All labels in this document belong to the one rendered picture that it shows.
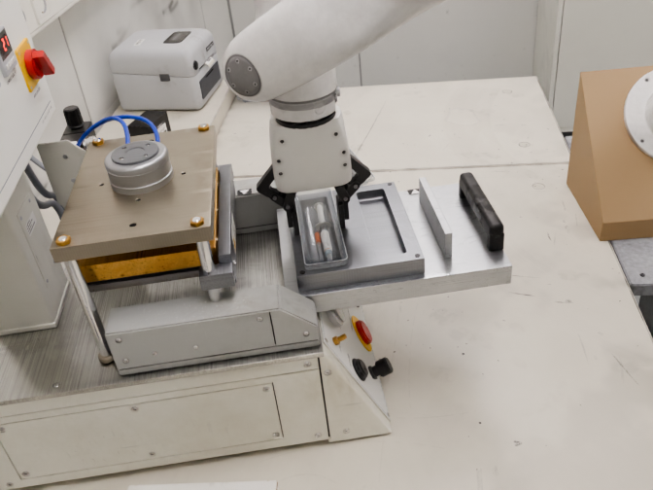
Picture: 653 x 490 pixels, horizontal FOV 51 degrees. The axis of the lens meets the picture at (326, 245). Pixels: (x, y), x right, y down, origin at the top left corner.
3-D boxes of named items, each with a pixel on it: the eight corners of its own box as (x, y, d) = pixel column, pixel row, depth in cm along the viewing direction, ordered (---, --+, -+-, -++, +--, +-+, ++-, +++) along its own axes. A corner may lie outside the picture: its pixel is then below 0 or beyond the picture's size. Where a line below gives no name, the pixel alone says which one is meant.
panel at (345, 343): (389, 422, 96) (323, 342, 86) (357, 290, 121) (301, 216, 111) (401, 415, 96) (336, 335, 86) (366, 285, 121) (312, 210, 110)
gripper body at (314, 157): (341, 87, 87) (348, 165, 94) (261, 98, 87) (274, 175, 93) (349, 112, 81) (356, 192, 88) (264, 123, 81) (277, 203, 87)
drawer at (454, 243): (290, 321, 89) (281, 274, 85) (279, 228, 107) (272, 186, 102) (510, 288, 90) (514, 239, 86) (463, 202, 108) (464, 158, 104)
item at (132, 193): (19, 319, 81) (-22, 227, 73) (70, 189, 106) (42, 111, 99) (224, 289, 82) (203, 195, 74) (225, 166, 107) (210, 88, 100)
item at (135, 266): (83, 294, 84) (57, 229, 78) (109, 201, 102) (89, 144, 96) (223, 273, 84) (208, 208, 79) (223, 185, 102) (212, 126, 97)
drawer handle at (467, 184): (489, 252, 91) (490, 227, 89) (458, 194, 103) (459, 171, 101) (503, 250, 91) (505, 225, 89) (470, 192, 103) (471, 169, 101)
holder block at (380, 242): (298, 292, 88) (296, 276, 86) (288, 210, 104) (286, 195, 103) (425, 273, 88) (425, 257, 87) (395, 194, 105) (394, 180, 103)
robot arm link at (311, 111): (335, 71, 86) (337, 93, 88) (266, 81, 86) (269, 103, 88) (344, 97, 80) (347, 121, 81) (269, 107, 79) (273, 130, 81)
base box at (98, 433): (4, 496, 93) (-49, 411, 83) (59, 317, 123) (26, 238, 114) (392, 435, 95) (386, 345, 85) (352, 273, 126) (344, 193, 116)
